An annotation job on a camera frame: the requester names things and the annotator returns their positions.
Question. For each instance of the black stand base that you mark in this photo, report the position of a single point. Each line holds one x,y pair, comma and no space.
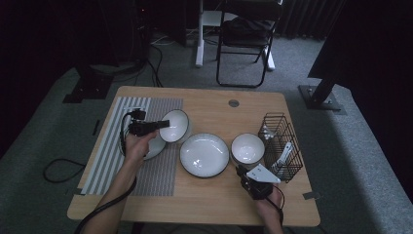
89,89

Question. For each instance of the person's left hand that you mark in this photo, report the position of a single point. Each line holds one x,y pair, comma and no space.
138,148

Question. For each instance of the black bag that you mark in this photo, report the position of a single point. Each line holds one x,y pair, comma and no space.
246,31

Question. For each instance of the white plate with dark rim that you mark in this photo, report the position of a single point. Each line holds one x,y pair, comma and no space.
156,148
204,154

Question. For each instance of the grey pleated curtain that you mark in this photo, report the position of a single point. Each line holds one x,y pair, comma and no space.
308,19

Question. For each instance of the white bowl with dark rim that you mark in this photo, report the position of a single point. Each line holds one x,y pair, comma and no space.
246,163
247,148
175,125

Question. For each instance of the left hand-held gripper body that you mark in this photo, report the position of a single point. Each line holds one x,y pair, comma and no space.
141,127

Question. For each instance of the grey tape piece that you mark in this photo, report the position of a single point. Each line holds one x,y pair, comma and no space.
76,191
311,195

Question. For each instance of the white desk leg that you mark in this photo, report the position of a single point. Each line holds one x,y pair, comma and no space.
270,61
199,48

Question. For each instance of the white ceramic spoon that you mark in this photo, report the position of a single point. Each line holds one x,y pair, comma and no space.
282,157

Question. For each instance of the dark curtain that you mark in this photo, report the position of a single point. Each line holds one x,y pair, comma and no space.
373,48

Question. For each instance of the black folding chair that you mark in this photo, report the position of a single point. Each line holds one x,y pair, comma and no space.
220,65

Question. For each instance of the black stand with base plate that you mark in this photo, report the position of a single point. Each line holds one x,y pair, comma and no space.
319,97

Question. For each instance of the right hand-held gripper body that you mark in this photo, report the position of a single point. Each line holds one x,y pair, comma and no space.
259,187

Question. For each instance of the grey striped placemat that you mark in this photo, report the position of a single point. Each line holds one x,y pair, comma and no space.
107,156

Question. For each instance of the person's right hand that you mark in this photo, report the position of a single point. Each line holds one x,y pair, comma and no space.
271,204

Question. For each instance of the black strip on floor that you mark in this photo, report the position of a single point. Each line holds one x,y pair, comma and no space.
96,127

